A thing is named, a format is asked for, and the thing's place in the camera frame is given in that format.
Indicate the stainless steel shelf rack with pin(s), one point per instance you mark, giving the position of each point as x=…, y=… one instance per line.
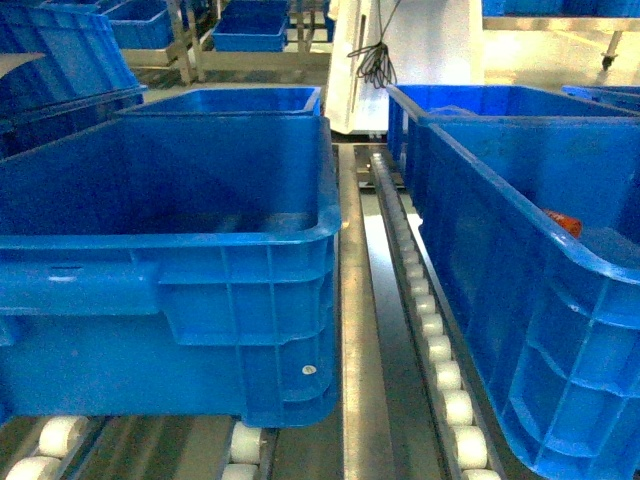
x=354, y=442

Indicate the white roller conveyor track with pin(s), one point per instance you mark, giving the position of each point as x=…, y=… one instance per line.
x=463, y=439

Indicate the blue plastic crate left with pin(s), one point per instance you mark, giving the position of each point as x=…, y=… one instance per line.
x=172, y=266

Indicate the blue plastic crate right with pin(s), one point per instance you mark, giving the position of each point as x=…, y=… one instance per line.
x=551, y=322

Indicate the blue plastic crate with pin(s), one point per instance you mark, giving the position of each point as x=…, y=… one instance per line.
x=172, y=266
x=551, y=322

